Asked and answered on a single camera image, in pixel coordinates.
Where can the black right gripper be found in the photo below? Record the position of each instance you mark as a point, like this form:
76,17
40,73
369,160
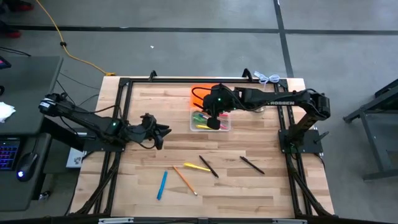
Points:
220,99

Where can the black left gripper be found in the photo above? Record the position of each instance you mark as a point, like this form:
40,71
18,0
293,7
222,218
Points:
146,132

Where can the pink marker pen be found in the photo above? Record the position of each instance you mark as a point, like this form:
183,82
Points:
224,115

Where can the clear pencil box orange lid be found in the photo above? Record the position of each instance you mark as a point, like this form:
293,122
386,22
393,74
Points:
197,98

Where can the yellow pen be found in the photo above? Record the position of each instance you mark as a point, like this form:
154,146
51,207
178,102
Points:
203,127

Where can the black pen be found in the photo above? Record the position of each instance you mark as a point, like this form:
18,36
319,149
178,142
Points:
208,166
252,165

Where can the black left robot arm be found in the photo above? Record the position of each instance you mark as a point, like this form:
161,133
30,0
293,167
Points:
87,119

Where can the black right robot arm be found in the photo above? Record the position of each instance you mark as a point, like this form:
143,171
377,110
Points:
280,99

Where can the white printed box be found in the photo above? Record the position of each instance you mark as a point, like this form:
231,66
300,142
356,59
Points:
74,158

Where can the yellow highlighter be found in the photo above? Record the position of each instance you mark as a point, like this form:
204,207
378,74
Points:
196,167

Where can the orange pencil with eraser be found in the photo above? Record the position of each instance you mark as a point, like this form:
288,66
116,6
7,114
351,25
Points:
184,180

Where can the silver desk caster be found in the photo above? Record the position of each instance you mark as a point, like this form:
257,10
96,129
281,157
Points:
45,195

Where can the black computer mouse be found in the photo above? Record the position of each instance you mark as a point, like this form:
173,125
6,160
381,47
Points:
26,165

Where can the black office desk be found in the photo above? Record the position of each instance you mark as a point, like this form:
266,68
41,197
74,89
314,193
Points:
28,81

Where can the backlit computer keyboard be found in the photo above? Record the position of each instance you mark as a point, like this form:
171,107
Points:
9,154

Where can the white crumpled tissue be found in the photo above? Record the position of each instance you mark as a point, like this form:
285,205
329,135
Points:
5,112

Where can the black device pink screen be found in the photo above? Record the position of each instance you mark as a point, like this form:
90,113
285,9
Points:
3,63

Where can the person's foot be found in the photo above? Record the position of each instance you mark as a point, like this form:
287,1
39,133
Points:
12,32
21,5

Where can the black aluminium table frame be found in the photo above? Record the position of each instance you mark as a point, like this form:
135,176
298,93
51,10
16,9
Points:
174,81

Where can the silver metal bracket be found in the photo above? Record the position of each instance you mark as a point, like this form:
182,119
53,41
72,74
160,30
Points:
289,221
115,221

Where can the black metal cart frame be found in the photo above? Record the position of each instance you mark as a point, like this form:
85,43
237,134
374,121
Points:
382,174

